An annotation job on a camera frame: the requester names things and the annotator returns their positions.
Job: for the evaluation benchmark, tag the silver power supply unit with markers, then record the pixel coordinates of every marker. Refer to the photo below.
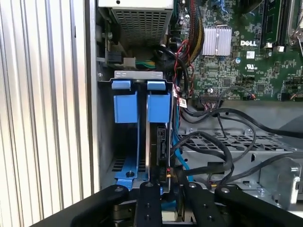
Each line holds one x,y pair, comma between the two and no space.
142,23

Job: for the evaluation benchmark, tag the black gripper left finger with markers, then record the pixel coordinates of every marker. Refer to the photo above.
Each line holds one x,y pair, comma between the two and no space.
148,208

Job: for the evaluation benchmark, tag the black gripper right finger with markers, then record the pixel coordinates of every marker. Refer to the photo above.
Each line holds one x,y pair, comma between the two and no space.
248,208

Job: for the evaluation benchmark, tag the hard disk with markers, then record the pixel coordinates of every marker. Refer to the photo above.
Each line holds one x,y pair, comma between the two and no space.
158,108

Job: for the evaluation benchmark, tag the grey metal disk bay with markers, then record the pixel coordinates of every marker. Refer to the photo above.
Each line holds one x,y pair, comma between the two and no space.
106,118

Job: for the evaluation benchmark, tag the black RAM slot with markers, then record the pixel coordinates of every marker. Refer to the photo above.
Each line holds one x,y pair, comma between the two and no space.
283,21
270,23

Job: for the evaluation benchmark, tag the dark grey PC case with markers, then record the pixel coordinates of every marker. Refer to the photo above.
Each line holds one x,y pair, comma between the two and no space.
91,94

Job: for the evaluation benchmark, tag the empty blue disk carrier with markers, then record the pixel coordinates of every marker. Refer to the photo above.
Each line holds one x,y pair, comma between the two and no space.
125,108

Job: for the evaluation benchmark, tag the silver finned heatsink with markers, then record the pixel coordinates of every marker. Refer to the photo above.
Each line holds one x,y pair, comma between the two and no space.
216,41

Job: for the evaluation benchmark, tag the green motherboard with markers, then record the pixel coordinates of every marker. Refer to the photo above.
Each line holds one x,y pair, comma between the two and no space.
260,71

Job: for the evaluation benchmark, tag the CPU socket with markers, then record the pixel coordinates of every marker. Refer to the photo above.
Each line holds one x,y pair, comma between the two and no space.
296,14

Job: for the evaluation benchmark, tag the perforated metal drive cage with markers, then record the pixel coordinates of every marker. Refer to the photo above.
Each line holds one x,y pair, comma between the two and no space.
236,142

